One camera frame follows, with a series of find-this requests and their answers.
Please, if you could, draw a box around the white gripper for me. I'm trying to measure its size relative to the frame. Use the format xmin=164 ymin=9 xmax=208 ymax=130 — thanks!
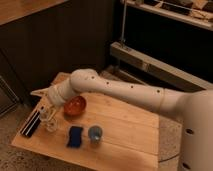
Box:
xmin=20 ymin=88 xmax=57 ymax=138

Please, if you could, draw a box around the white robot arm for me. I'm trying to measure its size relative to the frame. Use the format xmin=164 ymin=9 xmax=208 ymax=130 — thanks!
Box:
xmin=30 ymin=69 xmax=213 ymax=171

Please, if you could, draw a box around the blue sponge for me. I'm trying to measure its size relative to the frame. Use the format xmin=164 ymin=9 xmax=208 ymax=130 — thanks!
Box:
xmin=67 ymin=126 xmax=83 ymax=148

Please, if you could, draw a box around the orange bowl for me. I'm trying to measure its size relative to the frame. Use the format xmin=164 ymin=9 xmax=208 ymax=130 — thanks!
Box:
xmin=64 ymin=96 xmax=86 ymax=116

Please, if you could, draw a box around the blue cup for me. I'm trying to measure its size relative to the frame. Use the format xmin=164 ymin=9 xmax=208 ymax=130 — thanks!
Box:
xmin=88 ymin=125 xmax=103 ymax=143

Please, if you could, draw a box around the wooden board table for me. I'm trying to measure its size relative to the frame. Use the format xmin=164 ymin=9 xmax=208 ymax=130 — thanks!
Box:
xmin=12 ymin=92 xmax=159 ymax=171

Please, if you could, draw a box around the metal shelf rack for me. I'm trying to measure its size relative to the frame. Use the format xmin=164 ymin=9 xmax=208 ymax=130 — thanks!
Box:
xmin=109 ymin=0 xmax=213 ymax=129

